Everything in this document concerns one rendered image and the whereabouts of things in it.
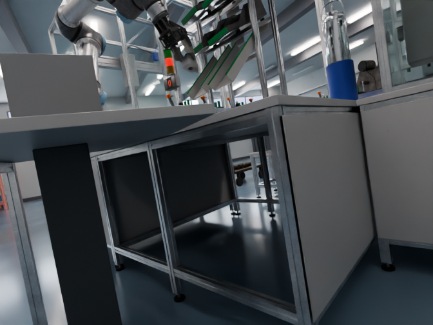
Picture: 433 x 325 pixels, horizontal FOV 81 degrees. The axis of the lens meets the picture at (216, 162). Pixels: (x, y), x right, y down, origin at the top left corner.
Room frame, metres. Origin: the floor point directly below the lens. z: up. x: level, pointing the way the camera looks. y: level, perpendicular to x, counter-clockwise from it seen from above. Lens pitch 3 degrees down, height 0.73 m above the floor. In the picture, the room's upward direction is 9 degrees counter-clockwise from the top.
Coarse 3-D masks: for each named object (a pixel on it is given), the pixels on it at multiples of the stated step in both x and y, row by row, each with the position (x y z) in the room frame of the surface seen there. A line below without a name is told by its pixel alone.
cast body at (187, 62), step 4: (184, 56) 1.13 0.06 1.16; (188, 56) 1.12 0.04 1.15; (184, 60) 1.11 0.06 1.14; (188, 60) 1.10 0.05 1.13; (192, 60) 1.12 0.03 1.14; (196, 60) 1.15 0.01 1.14; (184, 64) 1.11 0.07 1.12; (188, 64) 1.10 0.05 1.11; (192, 64) 1.11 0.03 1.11; (196, 64) 1.14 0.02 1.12; (184, 68) 1.12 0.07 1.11; (188, 68) 1.14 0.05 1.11; (192, 68) 1.14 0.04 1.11; (196, 68) 1.14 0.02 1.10; (192, 72) 1.16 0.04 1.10; (196, 72) 1.17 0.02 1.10
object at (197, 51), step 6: (228, 18) 1.24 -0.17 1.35; (222, 24) 1.21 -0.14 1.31; (216, 30) 1.19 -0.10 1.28; (204, 36) 1.31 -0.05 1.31; (210, 36) 1.33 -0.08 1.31; (204, 42) 1.14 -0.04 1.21; (198, 48) 1.16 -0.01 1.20; (204, 48) 1.18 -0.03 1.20; (210, 48) 1.32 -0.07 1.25; (198, 54) 1.27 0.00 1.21
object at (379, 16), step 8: (376, 0) 1.23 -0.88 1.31; (376, 8) 1.23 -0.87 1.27; (376, 16) 1.23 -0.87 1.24; (376, 24) 1.23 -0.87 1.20; (384, 32) 1.21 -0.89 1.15; (384, 40) 1.22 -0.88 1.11; (384, 48) 1.22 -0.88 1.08; (384, 56) 1.23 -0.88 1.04; (384, 64) 1.23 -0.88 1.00; (384, 72) 1.23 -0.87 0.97; (384, 80) 1.23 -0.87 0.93; (424, 80) 1.13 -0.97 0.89; (432, 80) 1.11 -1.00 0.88; (392, 88) 1.21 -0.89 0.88; (400, 88) 1.19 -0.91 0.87
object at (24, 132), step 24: (0, 120) 0.48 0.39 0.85; (24, 120) 0.50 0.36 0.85; (48, 120) 0.52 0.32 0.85; (72, 120) 0.54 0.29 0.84; (96, 120) 0.56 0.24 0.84; (120, 120) 0.58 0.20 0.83; (144, 120) 0.61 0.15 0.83; (168, 120) 0.67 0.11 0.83; (192, 120) 0.75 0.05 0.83; (0, 144) 0.61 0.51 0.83; (24, 144) 0.68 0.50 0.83; (48, 144) 0.76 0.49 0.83; (72, 144) 0.86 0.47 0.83; (96, 144) 0.99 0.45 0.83; (120, 144) 1.18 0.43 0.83
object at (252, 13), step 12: (192, 0) 1.32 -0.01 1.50; (252, 0) 1.08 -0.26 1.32; (252, 12) 1.08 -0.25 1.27; (252, 24) 1.09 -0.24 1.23; (276, 24) 1.21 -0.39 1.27; (276, 36) 1.20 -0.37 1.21; (276, 48) 1.21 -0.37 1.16; (204, 60) 1.31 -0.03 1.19; (264, 72) 1.08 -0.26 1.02; (228, 84) 1.44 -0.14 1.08; (264, 84) 1.08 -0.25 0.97; (264, 96) 1.09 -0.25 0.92
